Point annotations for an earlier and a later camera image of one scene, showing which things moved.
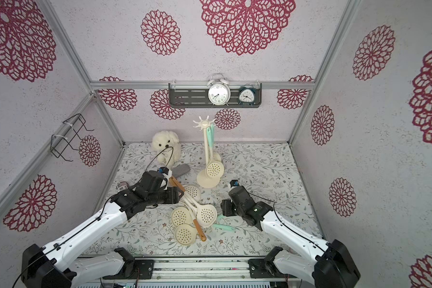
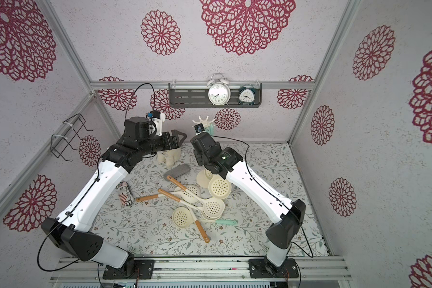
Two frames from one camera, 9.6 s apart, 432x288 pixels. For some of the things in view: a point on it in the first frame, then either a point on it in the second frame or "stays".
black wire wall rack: x=59 y=144 stays
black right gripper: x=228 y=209 → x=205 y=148
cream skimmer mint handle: x=222 y=227 → x=219 y=187
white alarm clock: x=219 y=92 stays
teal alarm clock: x=247 y=95 stays
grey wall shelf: x=195 y=95 stays
